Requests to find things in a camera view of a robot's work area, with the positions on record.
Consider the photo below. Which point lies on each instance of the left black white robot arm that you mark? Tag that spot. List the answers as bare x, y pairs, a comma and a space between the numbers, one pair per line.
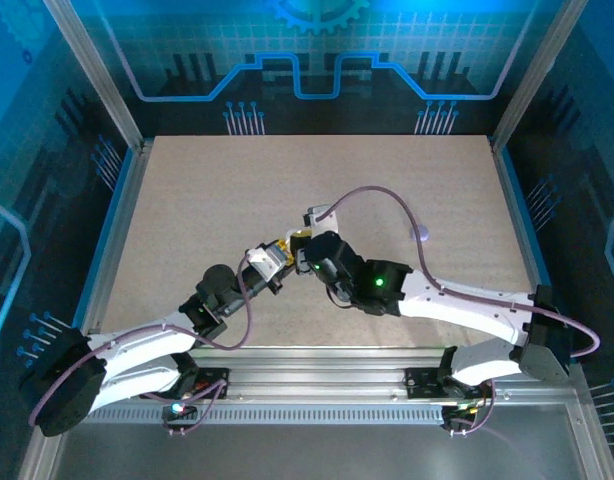
147, 340

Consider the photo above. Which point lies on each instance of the purple earbud charging case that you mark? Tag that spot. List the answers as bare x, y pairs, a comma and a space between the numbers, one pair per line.
424, 235

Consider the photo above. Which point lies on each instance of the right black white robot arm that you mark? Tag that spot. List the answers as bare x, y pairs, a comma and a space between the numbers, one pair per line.
462, 305

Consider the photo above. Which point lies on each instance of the blue printed backdrop panel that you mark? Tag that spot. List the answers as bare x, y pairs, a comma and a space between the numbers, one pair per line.
17, 150
312, 30
597, 125

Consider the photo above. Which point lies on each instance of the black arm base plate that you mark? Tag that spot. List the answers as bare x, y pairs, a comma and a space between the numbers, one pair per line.
212, 375
419, 385

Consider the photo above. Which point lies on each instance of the slotted metal strip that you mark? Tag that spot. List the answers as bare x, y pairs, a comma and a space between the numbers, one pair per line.
312, 415

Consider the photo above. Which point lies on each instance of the aluminium side rail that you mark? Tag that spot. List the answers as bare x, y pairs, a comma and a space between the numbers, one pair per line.
112, 250
529, 240

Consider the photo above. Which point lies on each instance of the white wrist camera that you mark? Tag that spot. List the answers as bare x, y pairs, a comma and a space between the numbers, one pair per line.
319, 222
264, 260

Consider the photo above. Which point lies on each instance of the small LED circuit board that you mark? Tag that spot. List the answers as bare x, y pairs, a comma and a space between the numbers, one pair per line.
179, 407
459, 412

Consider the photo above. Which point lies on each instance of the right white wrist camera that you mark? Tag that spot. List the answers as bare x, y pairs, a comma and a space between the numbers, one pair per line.
319, 222

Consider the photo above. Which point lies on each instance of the grey metal panel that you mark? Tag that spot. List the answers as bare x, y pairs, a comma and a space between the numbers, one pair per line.
312, 455

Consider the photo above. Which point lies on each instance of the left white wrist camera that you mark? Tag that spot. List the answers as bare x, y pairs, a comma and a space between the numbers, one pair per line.
264, 260

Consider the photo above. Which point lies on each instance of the aluminium mounting rail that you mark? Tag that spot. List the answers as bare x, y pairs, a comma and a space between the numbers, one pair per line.
312, 375

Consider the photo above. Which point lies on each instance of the aluminium frame post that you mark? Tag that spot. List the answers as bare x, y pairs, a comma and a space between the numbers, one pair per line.
97, 75
535, 75

